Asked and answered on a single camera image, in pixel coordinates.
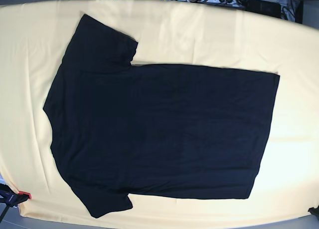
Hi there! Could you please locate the black box on desk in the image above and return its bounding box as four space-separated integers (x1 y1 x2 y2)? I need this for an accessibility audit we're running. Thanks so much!
246 0 281 18

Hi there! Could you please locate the black red table clamp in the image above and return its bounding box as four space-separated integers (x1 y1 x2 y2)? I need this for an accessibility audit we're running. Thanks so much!
0 184 31 207

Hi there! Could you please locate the dark navy T-shirt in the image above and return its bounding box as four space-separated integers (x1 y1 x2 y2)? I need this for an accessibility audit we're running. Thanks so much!
43 15 280 218

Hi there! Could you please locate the yellow table cloth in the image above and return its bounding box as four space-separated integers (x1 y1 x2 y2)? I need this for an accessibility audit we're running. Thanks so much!
0 0 319 229

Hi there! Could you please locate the black clamp at corner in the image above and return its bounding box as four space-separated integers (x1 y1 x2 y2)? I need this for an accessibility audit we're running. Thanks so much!
308 207 319 220

